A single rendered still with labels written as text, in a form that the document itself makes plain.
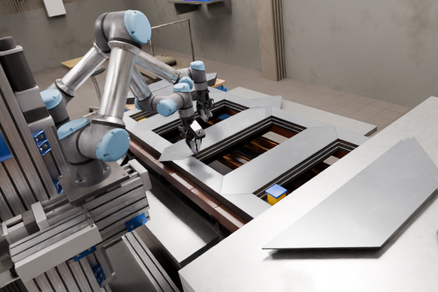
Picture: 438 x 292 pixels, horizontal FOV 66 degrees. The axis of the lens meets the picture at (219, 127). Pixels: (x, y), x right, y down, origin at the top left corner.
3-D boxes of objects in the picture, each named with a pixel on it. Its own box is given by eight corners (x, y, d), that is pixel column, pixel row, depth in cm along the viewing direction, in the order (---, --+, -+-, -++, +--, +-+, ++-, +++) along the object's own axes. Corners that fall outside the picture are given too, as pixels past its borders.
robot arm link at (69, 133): (85, 144, 135) (73, 113, 129) (109, 148, 129) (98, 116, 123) (60, 160, 126) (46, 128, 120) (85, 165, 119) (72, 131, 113)
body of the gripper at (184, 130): (192, 131, 173) (188, 109, 167) (202, 136, 166) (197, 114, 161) (180, 137, 169) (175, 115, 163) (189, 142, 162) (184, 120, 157)
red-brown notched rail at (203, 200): (112, 130, 236) (109, 122, 233) (289, 264, 114) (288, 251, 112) (107, 131, 234) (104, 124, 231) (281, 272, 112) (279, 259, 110)
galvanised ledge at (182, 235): (109, 145, 242) (108, 141, 241) (219, 240, 144) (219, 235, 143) (82, 156, 232) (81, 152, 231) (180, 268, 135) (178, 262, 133)
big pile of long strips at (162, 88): (199, 73, 316) (197, 67, 313) (225, 81, 286) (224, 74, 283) (119, 102, 276) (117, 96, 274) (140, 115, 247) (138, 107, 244)
